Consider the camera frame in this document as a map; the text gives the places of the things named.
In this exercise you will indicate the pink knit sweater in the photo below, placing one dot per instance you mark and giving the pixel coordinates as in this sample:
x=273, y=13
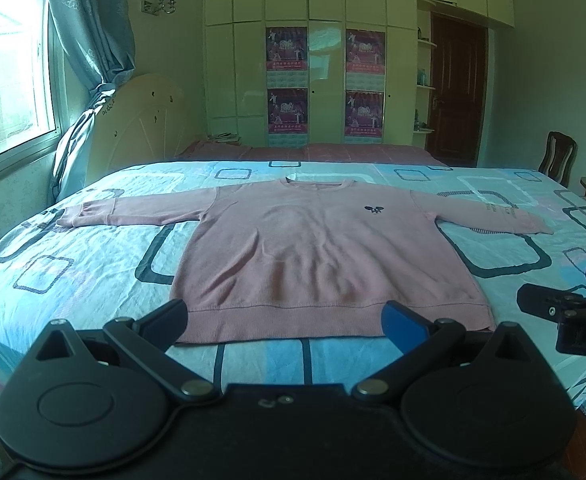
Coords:
x=286, y=259

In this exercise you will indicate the pink poster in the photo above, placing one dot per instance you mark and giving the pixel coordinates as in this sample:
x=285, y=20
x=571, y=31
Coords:
x=287, y=119
x=365, y=60
x=286, y=57
x=364, y=112

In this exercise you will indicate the corner wall shelves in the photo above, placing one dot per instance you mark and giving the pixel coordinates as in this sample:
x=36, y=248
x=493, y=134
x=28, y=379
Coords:
x=425, y=86

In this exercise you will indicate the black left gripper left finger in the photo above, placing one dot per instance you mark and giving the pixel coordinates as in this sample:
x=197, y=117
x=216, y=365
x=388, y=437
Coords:
x=142, y=345

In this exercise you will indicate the dark wooden chair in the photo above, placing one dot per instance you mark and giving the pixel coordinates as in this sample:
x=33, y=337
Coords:
x=559, y=157

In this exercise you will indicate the cream rounded headboard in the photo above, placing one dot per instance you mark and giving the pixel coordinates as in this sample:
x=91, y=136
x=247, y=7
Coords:
x=145, y=121

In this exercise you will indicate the upper left pink poster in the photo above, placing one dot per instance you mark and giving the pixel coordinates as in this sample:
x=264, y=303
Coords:
x=286, y=57

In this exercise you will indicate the dark wooden door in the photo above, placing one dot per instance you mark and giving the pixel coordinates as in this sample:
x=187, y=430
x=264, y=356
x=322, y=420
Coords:
x=458, y=76

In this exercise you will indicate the teal window curtain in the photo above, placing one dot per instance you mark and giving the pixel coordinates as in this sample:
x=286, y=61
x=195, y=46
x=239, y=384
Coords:
x=99, y=44

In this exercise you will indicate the window with frame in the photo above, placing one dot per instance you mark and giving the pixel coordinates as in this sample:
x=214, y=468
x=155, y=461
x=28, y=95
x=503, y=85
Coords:
x=32, y=108

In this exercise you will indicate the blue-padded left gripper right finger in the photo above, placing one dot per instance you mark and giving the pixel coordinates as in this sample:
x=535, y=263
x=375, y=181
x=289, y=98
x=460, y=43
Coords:
x=424, y=347

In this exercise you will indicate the lower right pink poster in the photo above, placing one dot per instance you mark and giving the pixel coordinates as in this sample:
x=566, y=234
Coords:
x=364, y=112

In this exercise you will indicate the stack of items on bed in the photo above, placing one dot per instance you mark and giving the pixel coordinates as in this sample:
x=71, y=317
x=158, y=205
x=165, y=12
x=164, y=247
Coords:
x=231, y=138

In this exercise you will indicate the blue patterned bed sheet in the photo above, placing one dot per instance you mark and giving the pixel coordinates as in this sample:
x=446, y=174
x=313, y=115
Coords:
x=90, y=275

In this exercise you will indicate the upper right pink poster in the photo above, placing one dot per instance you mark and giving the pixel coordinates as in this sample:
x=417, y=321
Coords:
x=365, y=60

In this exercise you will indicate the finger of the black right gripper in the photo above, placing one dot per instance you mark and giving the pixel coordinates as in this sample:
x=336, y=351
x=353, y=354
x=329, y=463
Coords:
x=548, y=303

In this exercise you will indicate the lower left pink poster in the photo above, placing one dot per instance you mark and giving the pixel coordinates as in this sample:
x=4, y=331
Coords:
x=287, y=119

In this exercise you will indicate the red plaid bed cover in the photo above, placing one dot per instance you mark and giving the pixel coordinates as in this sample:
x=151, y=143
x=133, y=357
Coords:
x=208, y=151

